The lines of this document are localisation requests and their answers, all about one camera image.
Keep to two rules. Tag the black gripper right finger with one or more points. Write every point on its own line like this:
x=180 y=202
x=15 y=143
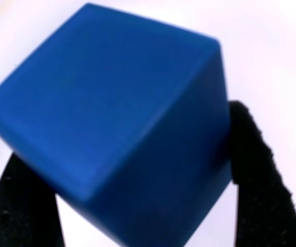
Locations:
x=261 y=190

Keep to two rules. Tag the blue cube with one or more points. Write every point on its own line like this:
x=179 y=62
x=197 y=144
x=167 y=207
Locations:
x=117 y=123

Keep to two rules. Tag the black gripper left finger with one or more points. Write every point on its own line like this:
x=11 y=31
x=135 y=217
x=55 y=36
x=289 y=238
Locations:
x=24 y=211

